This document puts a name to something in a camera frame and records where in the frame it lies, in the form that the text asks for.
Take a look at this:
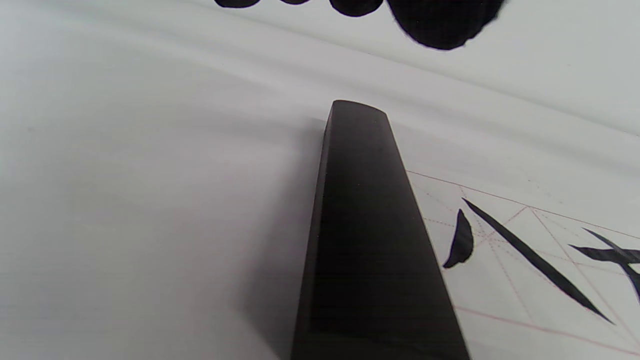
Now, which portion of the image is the person's left hand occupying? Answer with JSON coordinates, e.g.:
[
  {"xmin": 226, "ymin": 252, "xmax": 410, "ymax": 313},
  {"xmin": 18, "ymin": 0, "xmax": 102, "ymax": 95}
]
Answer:
[{"xmin": 214, "ymin": 0, "xmax": 508, "ymax": 51}]

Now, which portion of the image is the black bar paperweight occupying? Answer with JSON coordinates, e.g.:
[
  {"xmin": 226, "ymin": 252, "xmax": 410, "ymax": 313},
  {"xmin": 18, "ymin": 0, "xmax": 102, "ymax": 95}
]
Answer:
[{"xmin": 290, "ymin": 100, "xmax": 472, "ymax": 360}]

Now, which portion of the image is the red grid calligraphy paper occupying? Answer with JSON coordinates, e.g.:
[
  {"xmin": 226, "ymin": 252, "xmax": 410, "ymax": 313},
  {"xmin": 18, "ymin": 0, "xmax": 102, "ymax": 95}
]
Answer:
[{"xmin": 407, "ymin": 170, "xmax": 640, "ymax": 360}]

